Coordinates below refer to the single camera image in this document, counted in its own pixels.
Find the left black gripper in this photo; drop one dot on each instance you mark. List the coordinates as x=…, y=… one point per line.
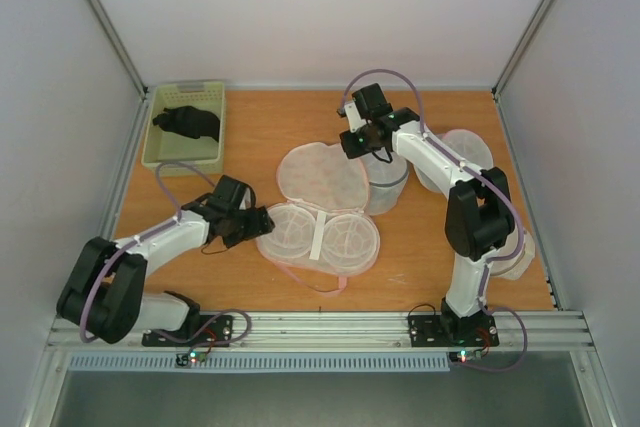
x=259, y=226

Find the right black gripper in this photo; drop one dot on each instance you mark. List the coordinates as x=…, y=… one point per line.
x=353, y=144

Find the floral bra laundry bag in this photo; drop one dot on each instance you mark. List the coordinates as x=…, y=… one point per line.
x=322, y=226

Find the black bra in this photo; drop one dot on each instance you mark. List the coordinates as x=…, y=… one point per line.
x=189, y=121

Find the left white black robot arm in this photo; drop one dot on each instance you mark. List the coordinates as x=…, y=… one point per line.
x=104, y=295

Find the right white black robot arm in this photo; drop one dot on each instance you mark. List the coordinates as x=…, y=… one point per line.
x=479, y=217

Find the grey trimmed mesh laundry bag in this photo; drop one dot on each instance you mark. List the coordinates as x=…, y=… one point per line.
x=386, y=182

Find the pink trimmed mesh laundry bag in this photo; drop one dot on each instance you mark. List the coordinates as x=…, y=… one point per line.
x=466, y=144

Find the green plastic basket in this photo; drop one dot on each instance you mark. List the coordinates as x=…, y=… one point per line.
x=205, y=154

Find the left small circuit board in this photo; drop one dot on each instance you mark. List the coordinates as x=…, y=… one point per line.
x=192, y=358

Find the small circuit board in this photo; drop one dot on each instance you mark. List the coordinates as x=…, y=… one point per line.
x=467, y=355
x=192, y=358

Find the right small circuit board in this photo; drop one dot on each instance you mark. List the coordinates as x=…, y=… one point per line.
x=467, y=355

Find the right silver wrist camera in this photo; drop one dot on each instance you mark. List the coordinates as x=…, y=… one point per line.
x=349, y=111

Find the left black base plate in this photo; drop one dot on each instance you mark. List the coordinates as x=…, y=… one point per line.
x=197, y=329

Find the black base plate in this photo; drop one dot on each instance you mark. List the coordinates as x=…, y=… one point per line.
x=197, y=329
x=427, y=330

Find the grey slotted cable duct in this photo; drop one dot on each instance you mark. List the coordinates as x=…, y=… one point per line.
x=265, y=362

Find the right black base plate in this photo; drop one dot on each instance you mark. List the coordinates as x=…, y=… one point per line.
x=427, y=330

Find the aluminium front rail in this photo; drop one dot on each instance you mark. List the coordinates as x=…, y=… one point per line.
x=387, y=331

